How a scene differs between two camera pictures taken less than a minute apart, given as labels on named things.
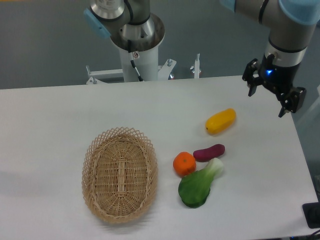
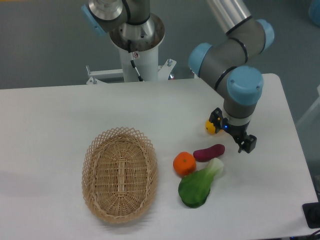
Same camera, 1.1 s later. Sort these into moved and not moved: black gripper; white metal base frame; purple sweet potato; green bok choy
Moved: black gripper
Not moved: green bok choy; purple sweet potato; white metal base frame
